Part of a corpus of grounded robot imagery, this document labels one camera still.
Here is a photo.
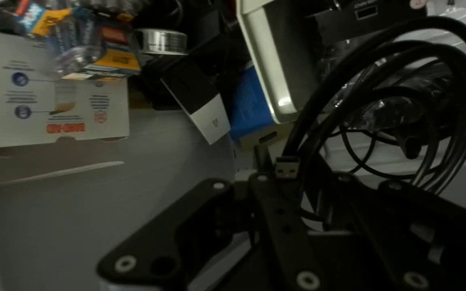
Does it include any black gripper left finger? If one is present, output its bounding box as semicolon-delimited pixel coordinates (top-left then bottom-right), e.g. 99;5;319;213
96;144;327;291

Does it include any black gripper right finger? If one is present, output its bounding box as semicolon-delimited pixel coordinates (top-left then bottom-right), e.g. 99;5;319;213
345;173;466;291

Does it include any black USB cable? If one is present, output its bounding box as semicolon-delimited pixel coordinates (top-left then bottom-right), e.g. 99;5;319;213
272;14;466;231

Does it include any blue box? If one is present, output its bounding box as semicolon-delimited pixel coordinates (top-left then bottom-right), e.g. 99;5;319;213
228;64;279;144

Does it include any black box white label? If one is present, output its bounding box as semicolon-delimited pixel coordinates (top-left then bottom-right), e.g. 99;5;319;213
159;53;233;147

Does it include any blue white panel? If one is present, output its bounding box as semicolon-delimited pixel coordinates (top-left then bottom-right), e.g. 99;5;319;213
235;0;324;126

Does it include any white carton blue print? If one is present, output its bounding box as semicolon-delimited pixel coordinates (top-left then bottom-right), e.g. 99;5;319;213
0;27;133;152

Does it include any clear blister pack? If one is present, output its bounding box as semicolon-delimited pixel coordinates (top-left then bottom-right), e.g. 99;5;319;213
12;0;144;81

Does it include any black device with port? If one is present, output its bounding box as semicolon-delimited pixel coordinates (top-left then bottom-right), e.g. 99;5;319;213
306;0;415;40

